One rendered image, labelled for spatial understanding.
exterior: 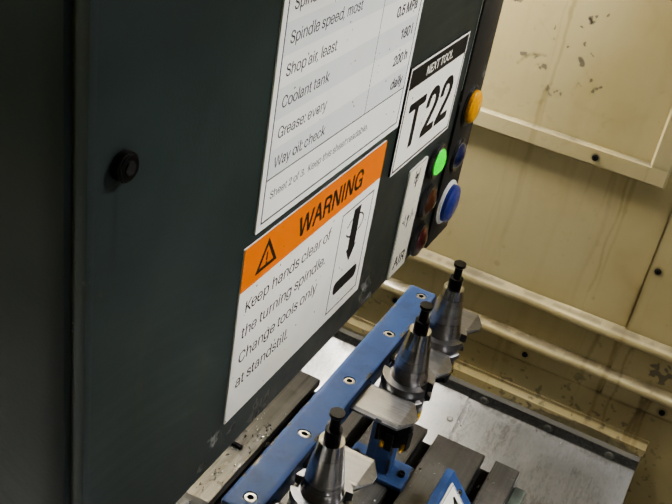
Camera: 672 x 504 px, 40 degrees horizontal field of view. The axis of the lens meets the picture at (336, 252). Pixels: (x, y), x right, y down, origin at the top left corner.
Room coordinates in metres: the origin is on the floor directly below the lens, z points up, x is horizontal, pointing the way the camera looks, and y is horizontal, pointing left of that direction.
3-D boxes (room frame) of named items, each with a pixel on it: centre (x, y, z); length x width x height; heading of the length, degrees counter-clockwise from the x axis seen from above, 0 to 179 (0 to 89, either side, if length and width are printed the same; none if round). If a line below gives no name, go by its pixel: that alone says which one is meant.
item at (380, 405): (0.82, -0.09, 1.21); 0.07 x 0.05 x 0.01; 68
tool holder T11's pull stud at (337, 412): (0.67, -0.03, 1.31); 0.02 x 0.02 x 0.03
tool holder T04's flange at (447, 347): (0.97, -0.15, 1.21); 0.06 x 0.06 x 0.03
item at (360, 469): (0.72, -0.05, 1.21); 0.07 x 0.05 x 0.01; 68
